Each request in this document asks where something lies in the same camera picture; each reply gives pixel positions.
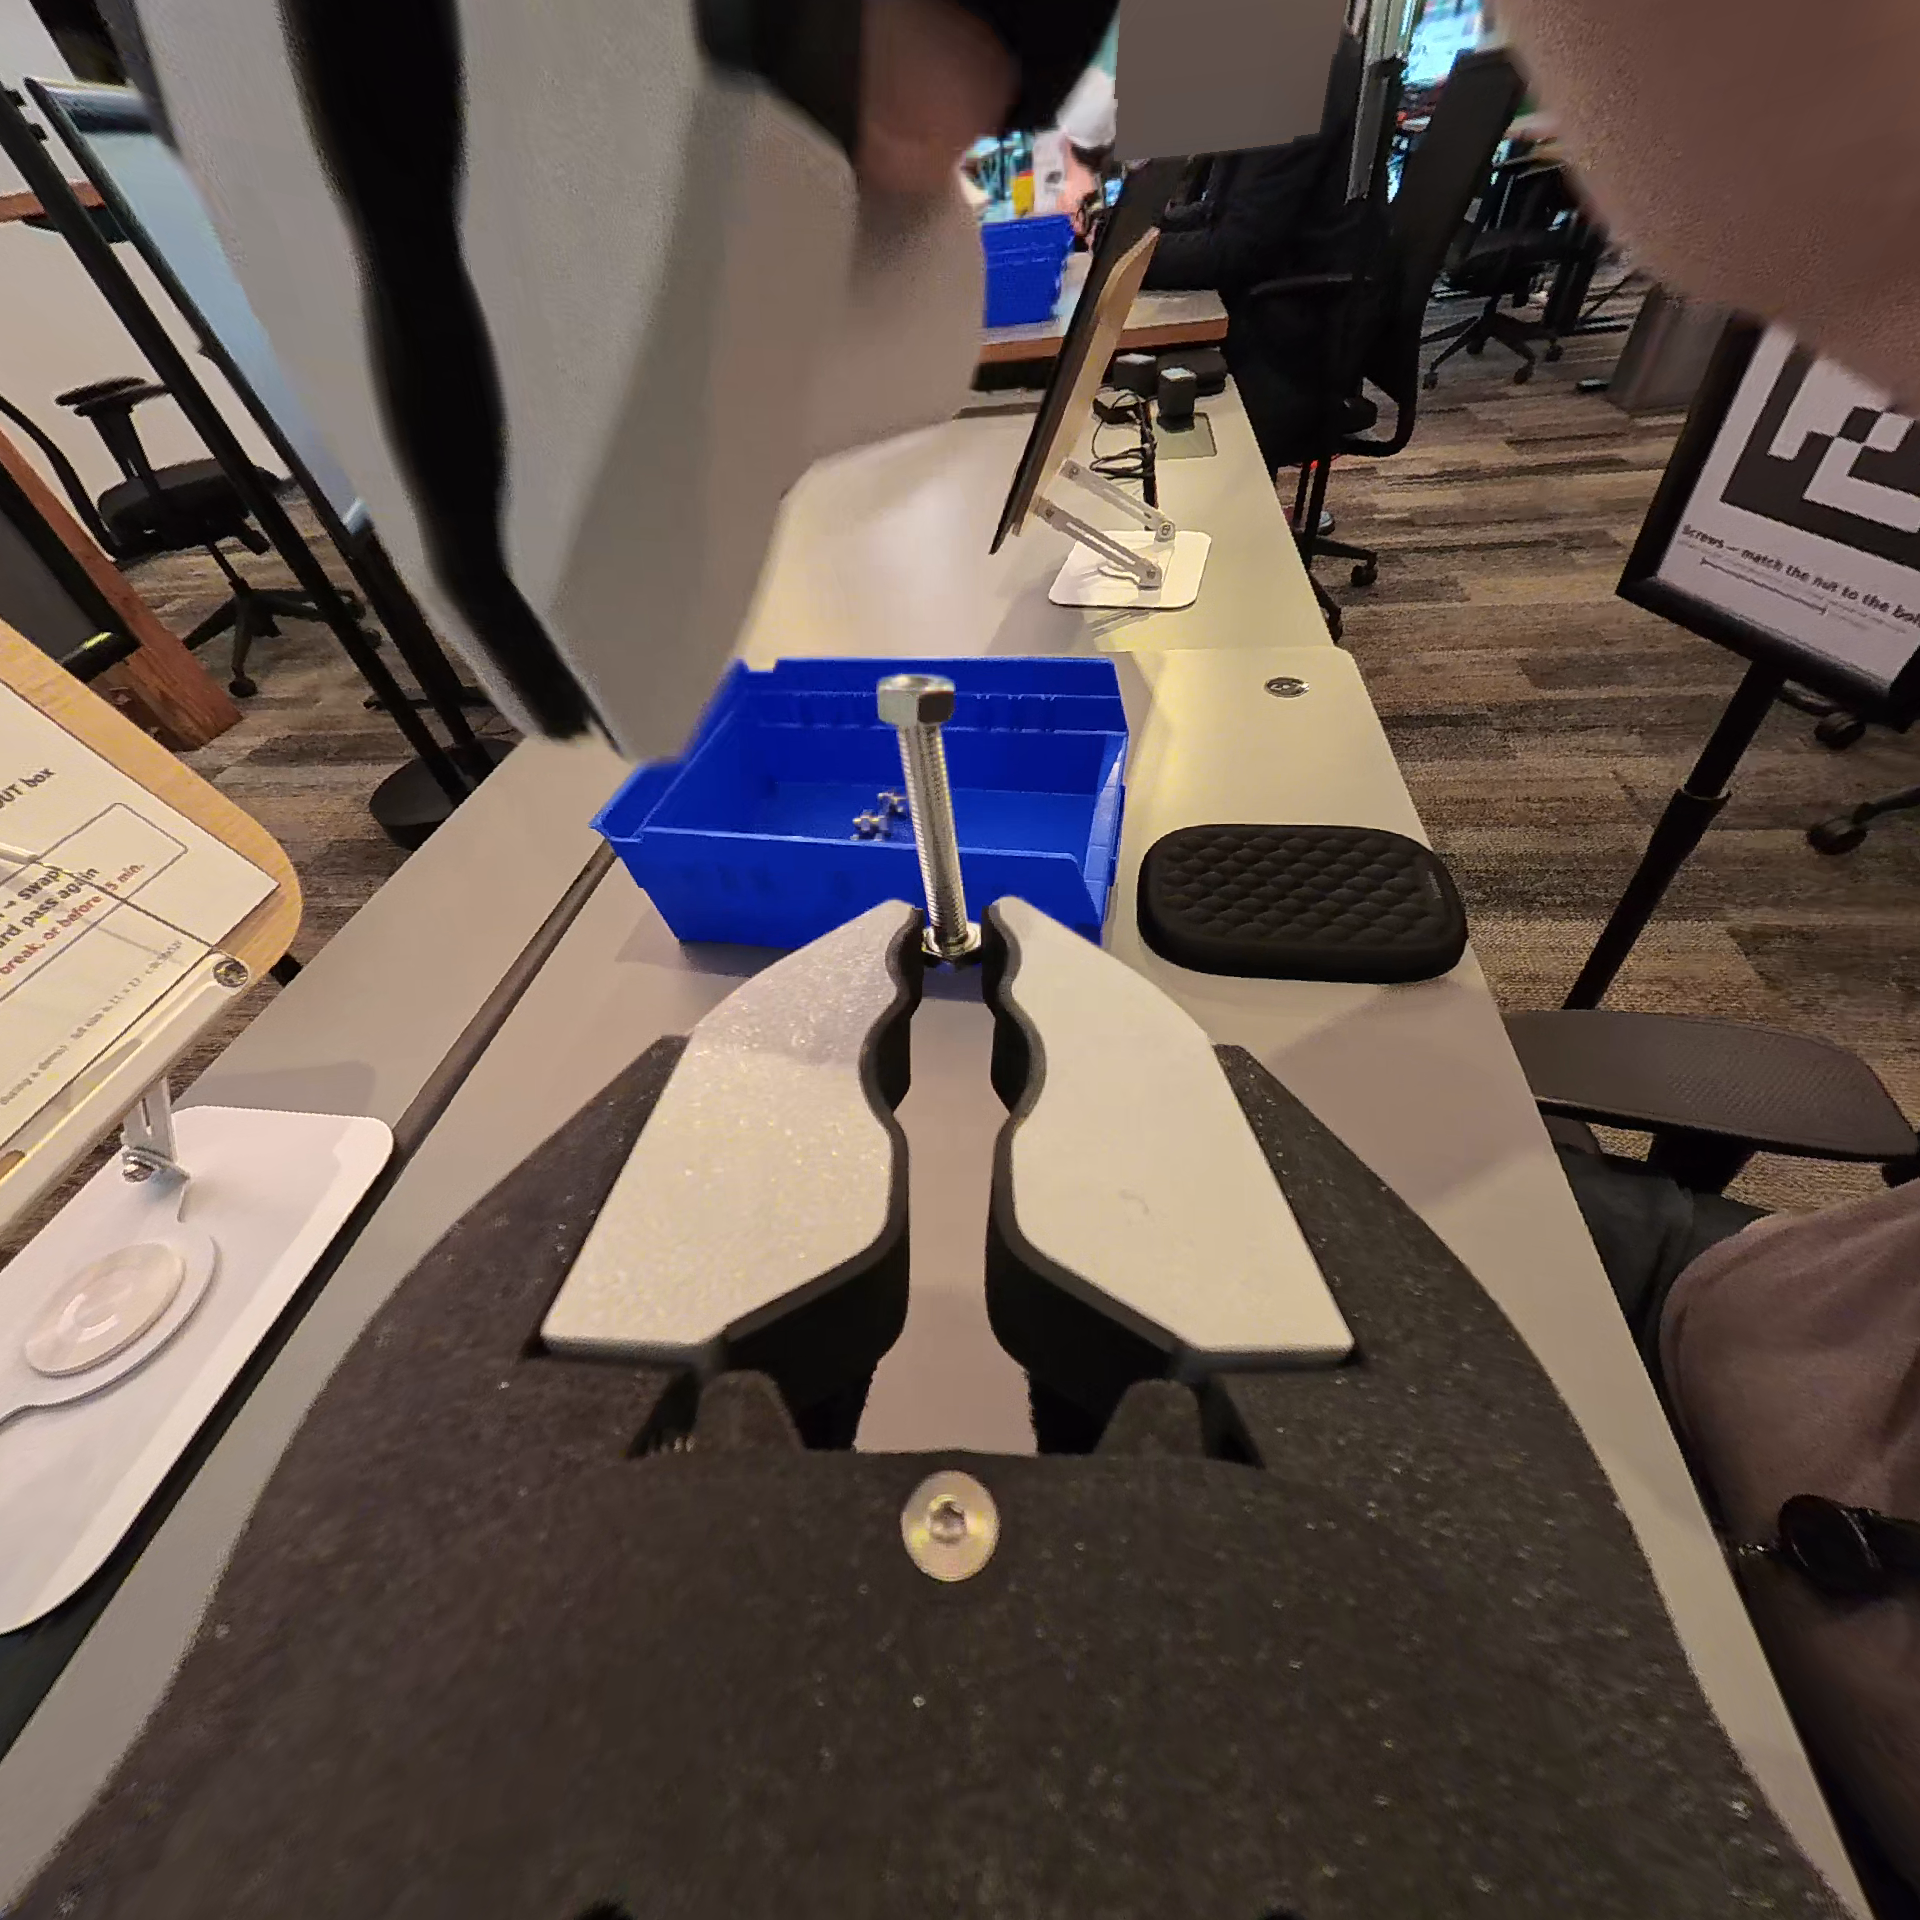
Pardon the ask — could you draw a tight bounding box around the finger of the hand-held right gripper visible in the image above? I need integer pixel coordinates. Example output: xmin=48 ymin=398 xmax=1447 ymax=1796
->
xmin=132 ymin=0 xmax=584 ymax=741
xmin=375 ymin=0 xmax=994 ymax=761

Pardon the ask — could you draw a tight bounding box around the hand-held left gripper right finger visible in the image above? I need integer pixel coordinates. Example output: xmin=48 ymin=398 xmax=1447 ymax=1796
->
xmin=983 ymin=896 xmax=1360 ymax=1454

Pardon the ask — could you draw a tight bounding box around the grey metal trash bin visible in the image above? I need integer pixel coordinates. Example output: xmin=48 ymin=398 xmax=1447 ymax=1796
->
xmin=1611 ymin=286 xmax=1729 ymax=413

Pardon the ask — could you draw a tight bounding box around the person's right hand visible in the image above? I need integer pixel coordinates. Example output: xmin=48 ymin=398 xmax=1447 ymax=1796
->
xmin=857 ymin=30 xmax=1024 ymax=203

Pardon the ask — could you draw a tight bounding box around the long thin steel bolt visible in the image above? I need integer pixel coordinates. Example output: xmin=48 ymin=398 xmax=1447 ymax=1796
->
xmin=873 ymin=672 xmax=976 ymax=944

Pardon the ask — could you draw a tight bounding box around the printed instruction sheet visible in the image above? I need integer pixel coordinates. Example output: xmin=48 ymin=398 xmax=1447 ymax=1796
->
xmin=0 ymin=682 xmax=279 ymax=1156

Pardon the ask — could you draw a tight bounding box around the black office chair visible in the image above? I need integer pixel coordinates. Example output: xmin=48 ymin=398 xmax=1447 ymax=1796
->
xmin=0 ymin=378 xmax=361 ymax=699
xmin=1425 ymin=152 xmax=1595 ymax=394
xmin=1499 ymin=1008 xmax=1920 ymax=1203
xmin=1247 ymin=53 xmax=1524 ymax=588

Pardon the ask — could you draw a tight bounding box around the black pole floor stand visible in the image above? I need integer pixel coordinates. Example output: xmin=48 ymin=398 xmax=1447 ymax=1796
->
xmin=0 ymin=82 xmax=520 ymax=848

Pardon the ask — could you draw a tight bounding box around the black framed marker sign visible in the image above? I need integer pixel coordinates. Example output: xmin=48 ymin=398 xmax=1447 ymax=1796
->
xmin=1560 ymin=323 xmax=1920 ymax=1016

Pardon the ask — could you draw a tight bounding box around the black framed display panel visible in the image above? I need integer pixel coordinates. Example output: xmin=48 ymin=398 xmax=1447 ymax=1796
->
xmin=0 ymin=497 xmax=145 ymax=677

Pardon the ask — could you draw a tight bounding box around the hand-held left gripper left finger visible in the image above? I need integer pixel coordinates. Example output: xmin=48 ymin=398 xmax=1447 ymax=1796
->
xmin=537 ymin=901 xmax=916 ymax=1454

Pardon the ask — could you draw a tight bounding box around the brown wooden post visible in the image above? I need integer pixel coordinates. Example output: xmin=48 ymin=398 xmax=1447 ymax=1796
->
xmin=0 ymin=434 xmax=242 ymax=753

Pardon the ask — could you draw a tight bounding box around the black quilted wrist rest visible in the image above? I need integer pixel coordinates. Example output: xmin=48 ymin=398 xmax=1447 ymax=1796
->
xmin=1137 ymin=822 xmax=1471 ymax=985

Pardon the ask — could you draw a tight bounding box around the person's right forearm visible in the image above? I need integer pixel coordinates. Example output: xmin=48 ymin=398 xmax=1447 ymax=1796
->
xmin=1499 ymin=0 xmax=1920 ymax=409

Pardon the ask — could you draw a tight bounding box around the blue plastic parts bin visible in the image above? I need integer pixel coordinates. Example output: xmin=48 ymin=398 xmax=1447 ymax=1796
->
xmin=589 ymin=656 xmax=1130 ymax=954
xmin=983 ymin=216 xmax=1079 ymax=330

